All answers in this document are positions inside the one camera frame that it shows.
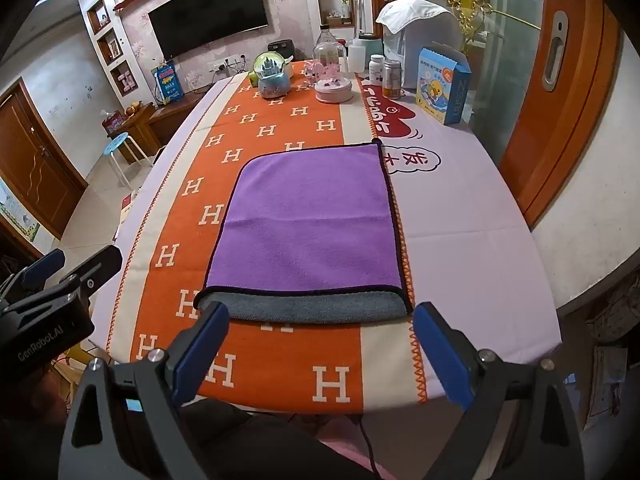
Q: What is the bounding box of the purple grey microfibre towel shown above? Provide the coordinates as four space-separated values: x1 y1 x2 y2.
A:
194 139 413 325

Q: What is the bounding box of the brown wooden door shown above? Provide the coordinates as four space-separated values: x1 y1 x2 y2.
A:
0 78 88 240

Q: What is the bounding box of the blue round stool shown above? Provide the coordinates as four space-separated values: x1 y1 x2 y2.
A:
103 131 155 191

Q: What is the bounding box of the pink cartoon print table cloth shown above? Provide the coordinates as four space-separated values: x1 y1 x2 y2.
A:
339 72 562 403

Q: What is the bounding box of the brown wooden tv cabinet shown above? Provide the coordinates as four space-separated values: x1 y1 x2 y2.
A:
108 90 206 157

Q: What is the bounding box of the blue poster board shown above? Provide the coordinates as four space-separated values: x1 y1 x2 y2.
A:
151 61 184 106

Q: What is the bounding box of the blue castle snow globe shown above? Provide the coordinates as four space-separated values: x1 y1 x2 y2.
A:
253 51 291 100

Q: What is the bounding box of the pink glass dome ornament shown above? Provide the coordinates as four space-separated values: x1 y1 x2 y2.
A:
314 40 352 104

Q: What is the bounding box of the blue duck print box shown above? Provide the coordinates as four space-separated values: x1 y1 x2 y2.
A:
416 42 472 126

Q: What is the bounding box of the clear glass bottle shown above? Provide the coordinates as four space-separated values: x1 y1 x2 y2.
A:
316 24 337 47

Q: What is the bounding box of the amber jar silver lid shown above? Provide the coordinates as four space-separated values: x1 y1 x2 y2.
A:
382 60 402 100

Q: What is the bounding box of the white plastic bottle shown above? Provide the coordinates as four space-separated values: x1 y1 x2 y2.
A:
347 38 367 74

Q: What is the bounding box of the white pill bottle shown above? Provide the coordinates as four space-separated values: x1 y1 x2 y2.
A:
369 54 385 86

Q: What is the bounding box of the white water dispenser appliance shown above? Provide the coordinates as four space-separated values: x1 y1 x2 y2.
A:
382 6 467 91

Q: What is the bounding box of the white cloth on appliance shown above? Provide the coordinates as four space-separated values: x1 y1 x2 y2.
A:
375 0 451 34

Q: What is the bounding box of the gold ornament on glass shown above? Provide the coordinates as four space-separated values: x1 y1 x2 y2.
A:
446 0 541 52

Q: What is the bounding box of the black wall television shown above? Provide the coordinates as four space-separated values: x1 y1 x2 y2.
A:
149 0 268 60

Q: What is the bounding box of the orange sliding door frame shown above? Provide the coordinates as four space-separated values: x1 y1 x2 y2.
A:
499 0 622 228

